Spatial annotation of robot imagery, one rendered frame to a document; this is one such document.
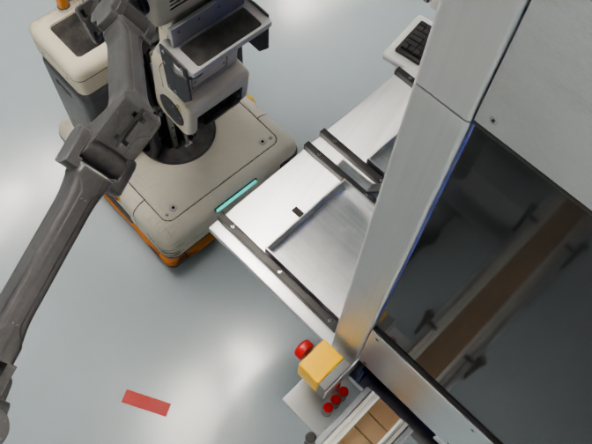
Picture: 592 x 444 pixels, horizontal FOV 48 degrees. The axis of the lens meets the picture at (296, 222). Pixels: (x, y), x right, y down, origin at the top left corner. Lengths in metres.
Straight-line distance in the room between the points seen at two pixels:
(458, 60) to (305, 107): 2.27
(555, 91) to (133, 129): 0.72
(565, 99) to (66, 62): 1.62
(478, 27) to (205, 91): 1.38
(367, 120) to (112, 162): 0.81
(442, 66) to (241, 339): 1.88
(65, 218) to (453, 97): 0.66
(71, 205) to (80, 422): 1.40
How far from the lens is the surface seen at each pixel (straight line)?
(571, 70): 0.49
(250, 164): 2.32
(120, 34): 1.30
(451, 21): 0.54
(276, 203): 1.56
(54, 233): 1.05
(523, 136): 0.56
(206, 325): 2.38
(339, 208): 1.56
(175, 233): 2.23
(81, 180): 1.06
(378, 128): 1.70
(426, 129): 0.63
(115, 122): 1.07
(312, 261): 1.50
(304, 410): 1.41
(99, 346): 2.42
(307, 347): 1.30
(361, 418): 1.36
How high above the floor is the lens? 2.26
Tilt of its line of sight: 64 degrees down
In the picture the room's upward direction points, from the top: 5 degrees clockwise
